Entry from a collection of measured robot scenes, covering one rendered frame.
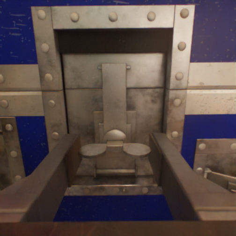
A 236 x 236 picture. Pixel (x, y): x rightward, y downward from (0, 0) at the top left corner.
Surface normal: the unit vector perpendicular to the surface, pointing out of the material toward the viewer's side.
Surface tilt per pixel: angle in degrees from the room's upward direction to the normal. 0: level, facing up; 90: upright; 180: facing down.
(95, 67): 90
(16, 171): 90
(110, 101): 90
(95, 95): 90
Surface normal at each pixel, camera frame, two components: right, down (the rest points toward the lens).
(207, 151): 0.00, 0.26
